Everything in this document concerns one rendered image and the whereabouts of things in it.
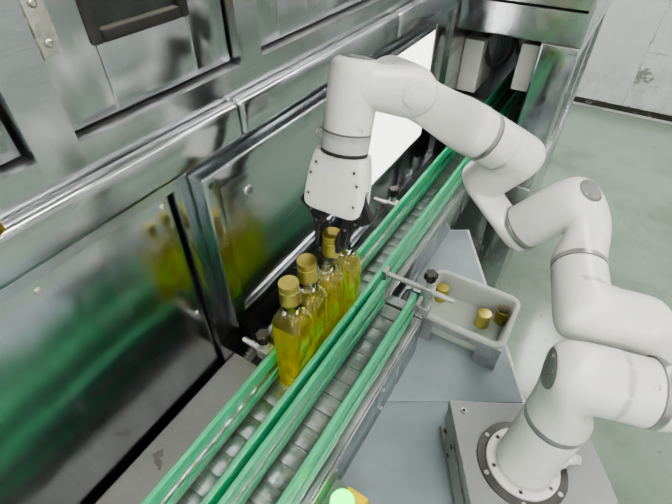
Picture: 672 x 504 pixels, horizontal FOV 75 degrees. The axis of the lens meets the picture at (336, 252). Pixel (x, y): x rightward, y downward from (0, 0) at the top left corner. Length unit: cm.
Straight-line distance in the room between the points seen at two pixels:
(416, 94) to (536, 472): 61
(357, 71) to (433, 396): 73
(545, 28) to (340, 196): 102
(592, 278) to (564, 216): 12
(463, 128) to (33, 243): 60
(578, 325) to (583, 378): 10
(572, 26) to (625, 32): 284
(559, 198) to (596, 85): 371
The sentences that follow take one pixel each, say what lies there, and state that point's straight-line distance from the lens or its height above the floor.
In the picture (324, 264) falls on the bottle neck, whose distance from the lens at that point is 79.
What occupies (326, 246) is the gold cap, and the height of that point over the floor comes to 117.
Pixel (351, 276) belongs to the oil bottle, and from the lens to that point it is 86.
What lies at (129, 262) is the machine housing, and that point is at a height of 124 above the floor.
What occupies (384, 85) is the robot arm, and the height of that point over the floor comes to 143.
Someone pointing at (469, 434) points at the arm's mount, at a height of 87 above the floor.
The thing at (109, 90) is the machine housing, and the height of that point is 146.
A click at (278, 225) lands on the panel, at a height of 112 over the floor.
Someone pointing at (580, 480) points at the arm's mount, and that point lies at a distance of 96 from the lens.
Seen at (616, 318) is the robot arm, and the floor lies 118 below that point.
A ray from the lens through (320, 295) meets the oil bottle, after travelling 79.
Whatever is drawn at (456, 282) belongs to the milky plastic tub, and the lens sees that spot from 121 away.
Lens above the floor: 167
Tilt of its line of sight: 43 degrees down
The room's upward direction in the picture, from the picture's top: straight up
